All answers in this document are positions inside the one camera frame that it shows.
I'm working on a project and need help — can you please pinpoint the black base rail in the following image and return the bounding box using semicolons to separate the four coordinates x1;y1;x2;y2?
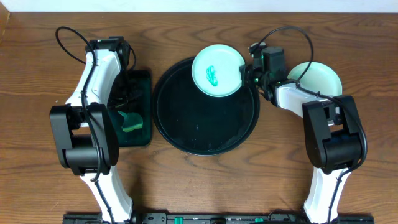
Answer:
62;213;375;224

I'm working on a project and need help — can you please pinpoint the green sponge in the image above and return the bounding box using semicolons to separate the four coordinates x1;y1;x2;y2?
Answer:
118;111;143;133

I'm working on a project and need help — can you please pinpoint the mint green plate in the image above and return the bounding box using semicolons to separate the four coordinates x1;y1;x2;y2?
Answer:
284;62;343;101
192;44;245;98

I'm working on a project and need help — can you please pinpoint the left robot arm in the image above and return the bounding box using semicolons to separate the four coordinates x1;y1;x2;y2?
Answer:
49;37;143;223

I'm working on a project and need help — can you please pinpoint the black rectangular tray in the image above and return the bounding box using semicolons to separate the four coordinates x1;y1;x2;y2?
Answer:
108;70;152;147

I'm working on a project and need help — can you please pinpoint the round black tray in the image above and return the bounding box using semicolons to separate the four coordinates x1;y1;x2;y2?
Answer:
152;58;260;156

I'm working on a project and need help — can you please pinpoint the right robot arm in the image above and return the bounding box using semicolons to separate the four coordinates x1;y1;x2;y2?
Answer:
240;43;368;223

